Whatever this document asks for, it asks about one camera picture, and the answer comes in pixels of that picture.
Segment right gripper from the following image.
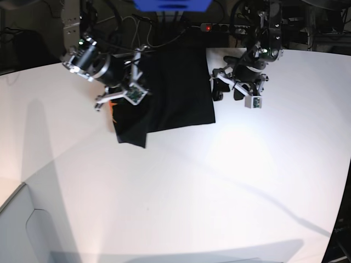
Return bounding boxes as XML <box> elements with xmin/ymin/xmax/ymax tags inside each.
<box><xmin>93</xmin><ymin>45</ymin><xmax>150</xmax><ymax>111</ymax></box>

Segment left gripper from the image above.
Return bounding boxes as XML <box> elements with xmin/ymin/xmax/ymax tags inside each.
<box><xmin>211</xmin><ymin>56</ymin><xmax>269</xmax><ymax>101</ymax></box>

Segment black T-shirt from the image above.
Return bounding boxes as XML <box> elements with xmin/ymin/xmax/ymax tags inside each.
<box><xmin>110</xmin><ymin>48</ymin><xmax>216</xmax><ymax>148</ymax></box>

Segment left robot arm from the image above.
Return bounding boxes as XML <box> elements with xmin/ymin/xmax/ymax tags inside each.
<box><xmin>211</xmin><ymin>1</ymin><xmax>283</xmax><ymax>108</ymax></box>

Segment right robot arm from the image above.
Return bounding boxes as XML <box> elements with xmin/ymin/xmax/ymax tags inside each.
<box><xmin>61</xmin><ymin>1</ymin><xmax>149</xmax><ymax>111</ymax></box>

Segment white power strip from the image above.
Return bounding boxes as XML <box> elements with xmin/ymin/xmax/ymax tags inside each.
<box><xmin>200</xmin><ymin>23</ymin><xmax>250</xmax><ymax>35</ymax></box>

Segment blue box overhead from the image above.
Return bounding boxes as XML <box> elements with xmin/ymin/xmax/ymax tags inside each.
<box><xmin>134</xmin><ymin>0</ymin><xmax>212</xmax><ymax>12</ymax></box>

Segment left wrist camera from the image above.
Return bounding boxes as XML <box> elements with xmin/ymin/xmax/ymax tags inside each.
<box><xmin>245</xmin><ymin>96</ymin><xmax>263</xmax><ymax>108</ymax></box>

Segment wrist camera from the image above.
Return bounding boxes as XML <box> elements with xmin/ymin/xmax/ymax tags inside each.
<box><xmin>124</xmin><ymin>86</ymin><xmax>148</xmax><ymax>106</ymax></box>
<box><xmin>245</xmin><ymin>96</ymin><xmax>263</xmax><ymax>108</ymax></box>

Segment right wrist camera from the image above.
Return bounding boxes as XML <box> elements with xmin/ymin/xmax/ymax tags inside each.
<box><xmin>124</xmin><ymin>86</ymin><xmax>148</xmax><ymax>106</ymax></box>

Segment grey cable loops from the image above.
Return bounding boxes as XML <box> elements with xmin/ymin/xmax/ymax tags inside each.
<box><xmin>120</xmin><ymin>15</ymin><xmax>187</xmax><ymax>51</ymax></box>

